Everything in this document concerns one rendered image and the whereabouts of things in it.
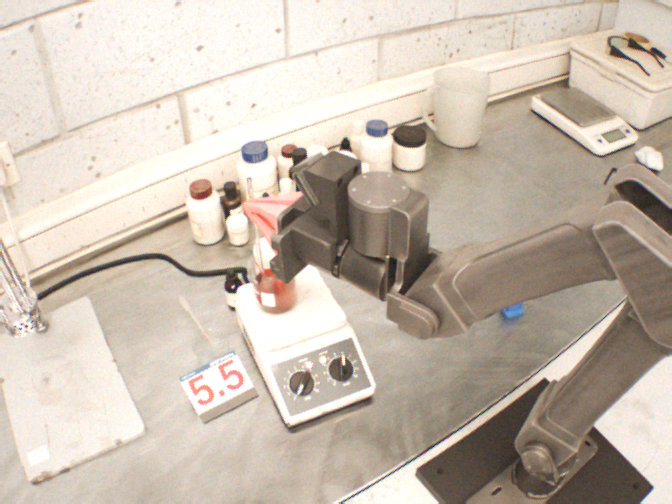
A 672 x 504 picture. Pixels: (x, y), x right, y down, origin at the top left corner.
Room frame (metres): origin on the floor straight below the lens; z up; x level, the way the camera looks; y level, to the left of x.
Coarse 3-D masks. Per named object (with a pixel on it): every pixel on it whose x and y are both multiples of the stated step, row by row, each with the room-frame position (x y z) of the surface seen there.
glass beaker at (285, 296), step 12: (264, 240) 0.56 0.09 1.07; (252, 252) 0.54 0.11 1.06; (264, 252) 0.56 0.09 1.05; (252, 264) 0.54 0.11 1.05; (264, 264) 0.55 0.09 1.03; (252, 276) 0.51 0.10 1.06; (264, 276) 0.50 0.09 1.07; (252, 288) 0.52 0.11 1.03; (264, 288) 0.50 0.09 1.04; (276, 288) 0.50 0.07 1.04; (288, 288) 0.51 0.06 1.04; (264, 300) 0.50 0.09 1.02; (276, 300) 0.50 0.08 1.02; (288, 300) 0.51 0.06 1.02; (264, 312) 0.50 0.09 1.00; (276, 312) 0.50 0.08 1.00; (288, 312) 0.50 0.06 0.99
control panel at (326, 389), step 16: (320, 352) 0.46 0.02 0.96; (336, 352) 0.46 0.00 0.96; (352, 352) 0.46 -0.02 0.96; (272, 368) 0.43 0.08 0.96; (288, 368) 0.44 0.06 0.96; (304, 368) 0.44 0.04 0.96; (320, 368) 0.44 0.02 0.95; (288, 384) 0.42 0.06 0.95; (320, 384) 0.42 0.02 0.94; (336, 384) 0.42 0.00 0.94; (352, 384) 0.43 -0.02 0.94; (368, 384) 0.43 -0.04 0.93; (288, 400) 0.40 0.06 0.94; (304, 400) 0.40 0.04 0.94; (320, 400) 0.40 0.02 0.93
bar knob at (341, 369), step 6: (336, 360) 0.45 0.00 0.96; (342, 360) 0.44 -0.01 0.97; (348, 360) 0.45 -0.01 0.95; (330, 366) 0.44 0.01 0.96; (336, 366) 0.44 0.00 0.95; (342, 366) 0.44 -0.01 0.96; (348, 366) 0.44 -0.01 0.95; (330, 372) 0.44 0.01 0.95; (336, 372) 0.44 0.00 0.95; (342, 372) 0.43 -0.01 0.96; (348, 372) 0.44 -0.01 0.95; (336, 378) 0.43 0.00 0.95; (342, 378) 0.42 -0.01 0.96; (348, 378) 0.43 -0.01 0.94
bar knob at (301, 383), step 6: (300, 372) 0.43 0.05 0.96; (306, 372) 0.42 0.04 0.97; (294, 378) 0.42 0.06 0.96; (300, 378) 0.42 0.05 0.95; (306, 378) 0.42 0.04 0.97; (312, 378) 0.43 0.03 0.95; (294, 384) 0.42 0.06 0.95; (300, 384) 0.41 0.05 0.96; (306, 384) 0.42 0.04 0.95; (312, 384) 0.42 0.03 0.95; (294, 390) 0.41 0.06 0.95; (300, 390) 0.40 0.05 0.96; (306, 390) 0.41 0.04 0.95
